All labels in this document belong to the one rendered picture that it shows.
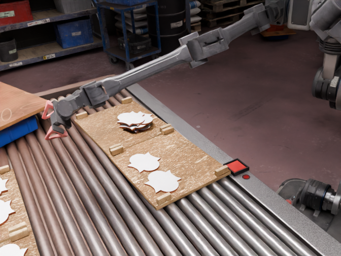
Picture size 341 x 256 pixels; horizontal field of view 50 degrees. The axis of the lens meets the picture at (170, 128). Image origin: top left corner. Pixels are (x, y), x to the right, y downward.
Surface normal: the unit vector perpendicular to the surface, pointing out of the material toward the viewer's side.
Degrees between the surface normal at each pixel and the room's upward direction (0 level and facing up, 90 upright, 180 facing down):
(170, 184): 0
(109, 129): 0
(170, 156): 0
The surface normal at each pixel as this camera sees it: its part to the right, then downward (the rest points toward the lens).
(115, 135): -0.06, -0.86
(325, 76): -0.61, 0.44
